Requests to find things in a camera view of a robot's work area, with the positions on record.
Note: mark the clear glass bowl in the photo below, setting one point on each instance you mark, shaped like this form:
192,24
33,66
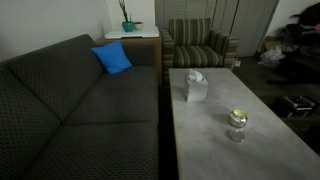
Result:
237,135

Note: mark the silver jar bottle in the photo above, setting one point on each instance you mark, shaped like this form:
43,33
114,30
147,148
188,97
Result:
238,119

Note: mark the grey tissue box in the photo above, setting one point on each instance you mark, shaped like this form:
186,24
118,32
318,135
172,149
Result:
196,90

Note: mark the wooden side table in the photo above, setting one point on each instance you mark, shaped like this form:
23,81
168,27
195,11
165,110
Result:
143,45

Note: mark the striped armchair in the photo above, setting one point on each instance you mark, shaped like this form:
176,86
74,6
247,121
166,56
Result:
195,53

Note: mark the blue pillow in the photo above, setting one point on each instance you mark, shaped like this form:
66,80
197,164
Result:
112,57

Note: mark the white tray board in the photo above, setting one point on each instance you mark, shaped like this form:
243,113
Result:
133,33

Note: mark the small beige plant pot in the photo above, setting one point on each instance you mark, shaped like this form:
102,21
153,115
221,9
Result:
138,25

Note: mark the teal pot with plant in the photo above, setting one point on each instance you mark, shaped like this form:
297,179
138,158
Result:
127,26

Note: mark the dark grey patterned sofa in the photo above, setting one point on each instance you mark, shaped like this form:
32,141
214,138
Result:
66,100

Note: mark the white plastic bag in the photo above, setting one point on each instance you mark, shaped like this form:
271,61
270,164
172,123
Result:
271,57

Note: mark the brown cardboard box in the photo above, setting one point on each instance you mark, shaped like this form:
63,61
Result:
270,43

